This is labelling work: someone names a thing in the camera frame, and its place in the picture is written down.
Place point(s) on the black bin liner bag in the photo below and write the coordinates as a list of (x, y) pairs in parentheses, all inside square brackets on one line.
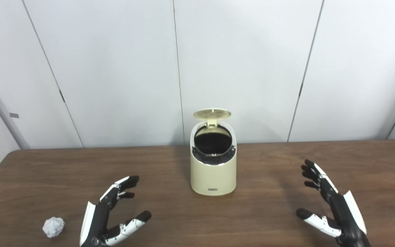
[(213, 144)]

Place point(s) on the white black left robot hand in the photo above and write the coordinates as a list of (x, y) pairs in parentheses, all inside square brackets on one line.
[(96, 221)]

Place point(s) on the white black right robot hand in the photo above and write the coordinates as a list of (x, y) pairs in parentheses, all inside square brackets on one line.
[(346, 216)]

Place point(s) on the cream-colored plastic bin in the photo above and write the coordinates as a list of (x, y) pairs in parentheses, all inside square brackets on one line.
[(213, 178)]

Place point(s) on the small gray wall tag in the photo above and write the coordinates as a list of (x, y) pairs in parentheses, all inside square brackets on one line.
[(14, 115)]

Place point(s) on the white paper ball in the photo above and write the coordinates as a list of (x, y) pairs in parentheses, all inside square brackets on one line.
[(53, 227)]

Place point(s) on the gray wall corner strip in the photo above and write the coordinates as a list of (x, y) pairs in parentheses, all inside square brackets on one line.
[(2, 109)]

